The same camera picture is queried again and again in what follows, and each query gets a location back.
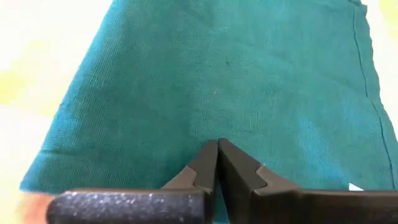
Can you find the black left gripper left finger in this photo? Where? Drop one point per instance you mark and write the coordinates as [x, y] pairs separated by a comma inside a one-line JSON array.
[[140, 207]]

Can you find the dark green towel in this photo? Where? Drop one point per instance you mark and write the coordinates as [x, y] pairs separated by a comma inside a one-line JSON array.
[[217, 77]]

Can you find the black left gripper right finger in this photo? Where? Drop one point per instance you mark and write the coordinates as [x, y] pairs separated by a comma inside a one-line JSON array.
[[295, 208]]

